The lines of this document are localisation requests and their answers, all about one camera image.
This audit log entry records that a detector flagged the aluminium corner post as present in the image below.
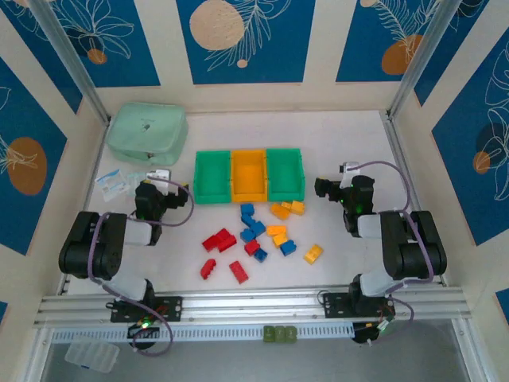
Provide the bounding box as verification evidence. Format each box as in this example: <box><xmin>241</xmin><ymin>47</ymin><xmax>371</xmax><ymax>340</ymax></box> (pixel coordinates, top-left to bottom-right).
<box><xmin>29</xmin><ymin>0</ymin><xmax>111</xmax><ymax>125</ymax></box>
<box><xmin>388</xmin><ymin>0</ymin><xmax>457</xmax><ymax>119</ymax></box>

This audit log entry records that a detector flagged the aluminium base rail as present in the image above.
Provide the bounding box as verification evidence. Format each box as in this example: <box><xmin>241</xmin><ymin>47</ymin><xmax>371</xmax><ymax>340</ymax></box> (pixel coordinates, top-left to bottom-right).
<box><xmin>33</xmin><ymin>288</ymin><xmax>472</xmax><ymax>329</ymax></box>

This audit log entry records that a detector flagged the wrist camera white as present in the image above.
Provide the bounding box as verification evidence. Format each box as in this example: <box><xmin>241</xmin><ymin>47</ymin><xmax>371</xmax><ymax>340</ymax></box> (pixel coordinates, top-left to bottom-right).
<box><xmin>338</xmin><ymin>161</ymin><xmax>361</xmax><ymax>188</ymax></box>
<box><xmin>146</xmin><ymin>169</ymin><xmax>173</xmax><ymax>189</ymax></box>

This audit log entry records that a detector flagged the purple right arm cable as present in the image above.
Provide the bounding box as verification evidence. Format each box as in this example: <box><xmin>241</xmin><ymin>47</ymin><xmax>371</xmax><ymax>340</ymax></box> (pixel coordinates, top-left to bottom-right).
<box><xmin>356</xmin><ymin>160</ymin><xmax>437</xmax><ymax>347</ymax></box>

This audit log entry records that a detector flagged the orange plastic bin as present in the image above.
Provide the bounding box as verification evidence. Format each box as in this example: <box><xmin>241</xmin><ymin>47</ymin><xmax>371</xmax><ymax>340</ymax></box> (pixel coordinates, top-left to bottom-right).
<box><xmin>230</xmin><ymin>149</ymin><xmax>268</xmax><ymax>203</ymax></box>

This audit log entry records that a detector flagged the white slotted cable duct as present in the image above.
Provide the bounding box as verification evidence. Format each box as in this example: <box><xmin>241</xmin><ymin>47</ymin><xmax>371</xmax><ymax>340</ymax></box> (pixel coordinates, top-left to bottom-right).
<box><xmin>51</xmin><ymin>322</ymin><xmax>355</xmax><ymax>345</ymax></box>

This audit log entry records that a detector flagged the black connector board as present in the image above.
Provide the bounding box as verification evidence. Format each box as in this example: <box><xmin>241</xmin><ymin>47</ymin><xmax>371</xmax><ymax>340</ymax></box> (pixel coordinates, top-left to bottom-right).
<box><xmin>352</xmin><ymin>320</ymin><xmax>395</xmax><ymax>345</ymax></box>
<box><xmin>126</xmin><ymin>321</ymin><xmax>161</xmax><ymax>340</ymax></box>

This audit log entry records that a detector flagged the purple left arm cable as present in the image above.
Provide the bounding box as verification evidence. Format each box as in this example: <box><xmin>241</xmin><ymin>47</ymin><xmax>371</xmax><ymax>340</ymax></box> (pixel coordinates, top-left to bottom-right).
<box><xmin>87</xmin><ymin>179</ymin><xmax>196</xmax><ymax>356</ymax></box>

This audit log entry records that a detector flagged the clear plastic organizer box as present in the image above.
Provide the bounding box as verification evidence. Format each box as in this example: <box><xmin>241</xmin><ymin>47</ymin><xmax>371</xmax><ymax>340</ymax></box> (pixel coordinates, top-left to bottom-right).
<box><xmin>64</xmin><ymin>341</ymin><xmax>120</xmax><ymax>374</ymax></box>

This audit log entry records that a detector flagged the mint green fabric pouch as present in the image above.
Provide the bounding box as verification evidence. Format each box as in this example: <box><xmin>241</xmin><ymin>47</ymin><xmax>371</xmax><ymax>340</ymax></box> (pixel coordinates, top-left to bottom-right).
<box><xmin>105</xmin><ymin>102</ymin><xmax>190</xmax><ymax>167</ymax></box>

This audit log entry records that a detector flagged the clear plastic packet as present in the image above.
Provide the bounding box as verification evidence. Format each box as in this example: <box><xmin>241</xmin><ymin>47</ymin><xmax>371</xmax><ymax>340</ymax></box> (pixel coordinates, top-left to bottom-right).
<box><xmin>125</xmin><ymin>170</ymin><xmax>150</xmax><ymax>198</ymax></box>

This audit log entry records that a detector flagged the aluminium side rail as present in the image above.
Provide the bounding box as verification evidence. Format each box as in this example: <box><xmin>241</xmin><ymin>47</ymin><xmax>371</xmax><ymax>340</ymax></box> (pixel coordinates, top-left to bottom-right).
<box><xmin>379</xmin><ymin>110</ymin><xmax>449</xmax><ymax>287</ymax></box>

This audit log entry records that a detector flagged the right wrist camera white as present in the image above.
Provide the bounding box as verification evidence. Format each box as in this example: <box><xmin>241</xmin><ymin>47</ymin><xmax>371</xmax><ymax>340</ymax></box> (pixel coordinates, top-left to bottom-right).
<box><xmin>338</xmin><ymin>161</ymin><xmax>361</xmax><ymax>188</ymax></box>

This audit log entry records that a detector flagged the blue white paper packet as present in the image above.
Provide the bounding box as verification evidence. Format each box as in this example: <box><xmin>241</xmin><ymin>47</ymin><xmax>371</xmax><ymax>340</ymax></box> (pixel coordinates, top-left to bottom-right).
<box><xmin>94</xmin><ymin>169</ymin><xmax>132</xmax><ymax>202</ymax></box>

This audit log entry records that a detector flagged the green plastic bin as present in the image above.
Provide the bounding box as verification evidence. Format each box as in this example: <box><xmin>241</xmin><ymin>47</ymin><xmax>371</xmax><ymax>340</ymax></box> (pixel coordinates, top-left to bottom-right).
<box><xmin>193</xmin><ymin>150</ymin><xmax>234</xmax><ymax>205</ymax></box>
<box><xmin>265</xmin><ymin>147</ymin><xmax>307</xmax><ymax>201</ymax></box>

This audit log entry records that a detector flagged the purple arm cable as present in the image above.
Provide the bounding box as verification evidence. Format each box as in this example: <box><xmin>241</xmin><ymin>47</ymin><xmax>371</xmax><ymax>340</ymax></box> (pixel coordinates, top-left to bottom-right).
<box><xmin>356</xmin><ymin>160</ymin><xmax>437</xmax><ymax>347</ymax></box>
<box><xmin>87</xmin><ymin>179</ymin><xmax>196</xmax><ymax>356</ymax></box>

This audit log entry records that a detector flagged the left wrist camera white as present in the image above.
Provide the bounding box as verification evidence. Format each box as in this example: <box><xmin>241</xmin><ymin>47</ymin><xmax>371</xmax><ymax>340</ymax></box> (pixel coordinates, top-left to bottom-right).
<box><xmin>146</xmin><ymin>169</ymin><xmax>173</xmax><ymax>189</ymax></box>

